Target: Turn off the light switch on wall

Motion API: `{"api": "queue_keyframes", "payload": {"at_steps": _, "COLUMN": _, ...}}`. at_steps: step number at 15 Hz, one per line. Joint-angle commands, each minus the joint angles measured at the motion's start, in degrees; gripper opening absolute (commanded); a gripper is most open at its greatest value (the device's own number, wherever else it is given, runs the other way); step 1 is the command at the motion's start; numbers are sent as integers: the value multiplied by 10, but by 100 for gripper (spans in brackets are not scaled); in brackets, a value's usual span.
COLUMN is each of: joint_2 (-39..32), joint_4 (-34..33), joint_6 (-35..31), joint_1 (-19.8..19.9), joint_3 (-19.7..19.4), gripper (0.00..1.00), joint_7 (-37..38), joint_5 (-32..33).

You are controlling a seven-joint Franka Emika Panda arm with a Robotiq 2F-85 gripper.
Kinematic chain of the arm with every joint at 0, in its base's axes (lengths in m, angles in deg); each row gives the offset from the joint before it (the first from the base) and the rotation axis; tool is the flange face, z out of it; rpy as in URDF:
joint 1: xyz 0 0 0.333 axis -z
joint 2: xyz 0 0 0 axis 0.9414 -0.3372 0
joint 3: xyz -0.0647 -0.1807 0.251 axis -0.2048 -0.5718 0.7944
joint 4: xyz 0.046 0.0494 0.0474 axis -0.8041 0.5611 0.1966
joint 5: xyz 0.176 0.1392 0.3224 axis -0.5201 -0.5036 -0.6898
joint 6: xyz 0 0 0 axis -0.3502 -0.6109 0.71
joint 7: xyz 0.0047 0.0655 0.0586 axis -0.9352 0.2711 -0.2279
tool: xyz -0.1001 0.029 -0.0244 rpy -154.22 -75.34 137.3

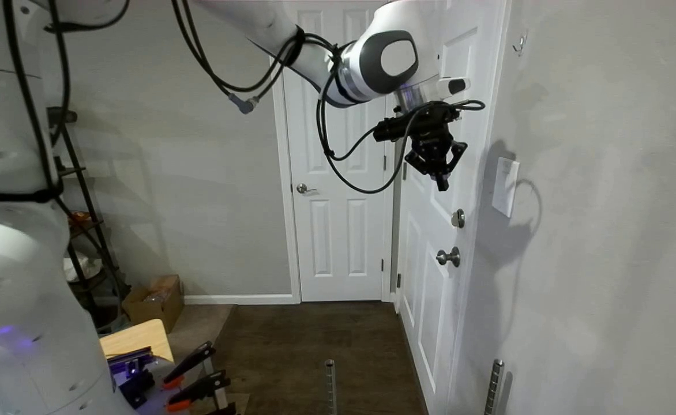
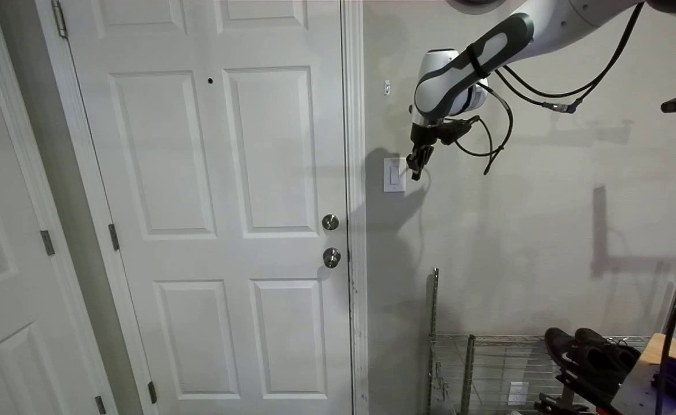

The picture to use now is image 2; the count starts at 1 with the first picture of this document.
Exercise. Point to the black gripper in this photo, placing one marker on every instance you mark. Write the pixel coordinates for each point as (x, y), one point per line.
(427, 134)

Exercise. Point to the white wall light switch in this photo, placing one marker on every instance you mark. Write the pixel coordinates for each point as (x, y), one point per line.
(394, 177)

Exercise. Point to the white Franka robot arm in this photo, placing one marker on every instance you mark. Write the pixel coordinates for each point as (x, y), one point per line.
(499, 50)

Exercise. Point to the silver deadbolt lock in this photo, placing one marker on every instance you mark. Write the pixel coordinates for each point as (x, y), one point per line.
(331, 223)

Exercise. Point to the silver door knob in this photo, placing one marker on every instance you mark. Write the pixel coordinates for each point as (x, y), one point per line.
(331, 258)

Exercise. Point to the dark round ceiling fixture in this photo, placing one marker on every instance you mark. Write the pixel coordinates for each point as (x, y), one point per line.
(472, 3)

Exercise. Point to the white six-panel door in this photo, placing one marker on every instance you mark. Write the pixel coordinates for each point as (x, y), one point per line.
(213, 223)

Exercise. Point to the black equipment at corner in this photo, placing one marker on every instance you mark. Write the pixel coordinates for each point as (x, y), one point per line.
(605, 361)

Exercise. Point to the dark door hinge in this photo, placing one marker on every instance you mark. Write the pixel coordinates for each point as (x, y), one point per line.
(153, 394)
(62, 20)
(101, 405)
(48, 244)
(115, 236)

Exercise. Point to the light wooden block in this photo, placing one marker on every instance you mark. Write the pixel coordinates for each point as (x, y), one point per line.
(675, 350)

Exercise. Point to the grey purple device housing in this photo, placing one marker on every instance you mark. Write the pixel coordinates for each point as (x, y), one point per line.
(644, 389)

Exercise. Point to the white panelled closet door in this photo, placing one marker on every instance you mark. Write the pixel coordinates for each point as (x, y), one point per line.
(14, 255)

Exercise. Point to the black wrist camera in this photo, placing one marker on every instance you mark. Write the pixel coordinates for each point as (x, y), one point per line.
(464, 127)

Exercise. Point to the white door frame trim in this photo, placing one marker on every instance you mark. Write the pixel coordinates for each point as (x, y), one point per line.
(355, 209)

